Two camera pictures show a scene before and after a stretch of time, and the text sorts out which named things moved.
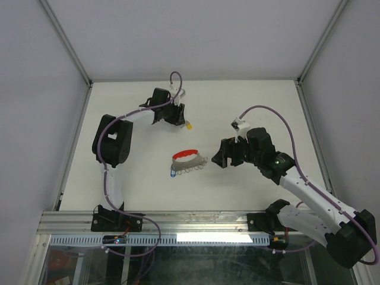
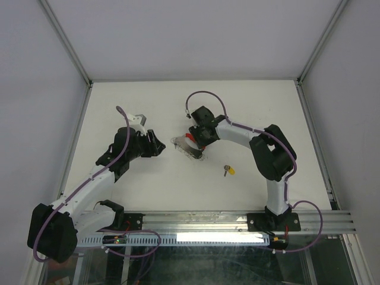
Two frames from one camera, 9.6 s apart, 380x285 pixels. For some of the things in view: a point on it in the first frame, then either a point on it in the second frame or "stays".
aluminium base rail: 155,223 stays
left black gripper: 179,117 -> 154,146
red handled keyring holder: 186,161 -> 187,146
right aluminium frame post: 298,81 stays
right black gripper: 220,157 -> 200,143
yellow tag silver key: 189,125 -> 229,169
